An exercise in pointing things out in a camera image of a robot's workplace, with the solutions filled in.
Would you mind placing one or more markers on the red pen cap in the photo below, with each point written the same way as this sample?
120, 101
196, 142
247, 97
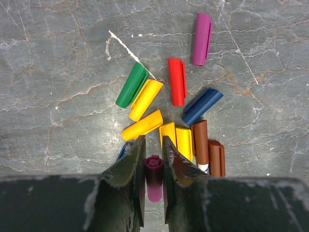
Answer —
177, 81

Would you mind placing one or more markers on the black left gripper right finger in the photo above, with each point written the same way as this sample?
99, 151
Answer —
197, 202

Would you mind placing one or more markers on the brown cap marker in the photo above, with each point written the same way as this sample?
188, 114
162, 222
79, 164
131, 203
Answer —
216, 158
200, 144

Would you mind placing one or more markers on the purple pen cap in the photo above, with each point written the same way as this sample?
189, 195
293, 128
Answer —
202, 39

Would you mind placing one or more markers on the yellow pen cap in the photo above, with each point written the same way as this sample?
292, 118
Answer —
144, 98

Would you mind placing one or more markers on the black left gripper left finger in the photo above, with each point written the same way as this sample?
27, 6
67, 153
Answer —
111, 201

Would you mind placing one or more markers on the green pen cap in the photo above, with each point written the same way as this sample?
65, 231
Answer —
132, 86

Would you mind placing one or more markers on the blue pen cap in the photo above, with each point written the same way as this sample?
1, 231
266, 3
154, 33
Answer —
200, 104

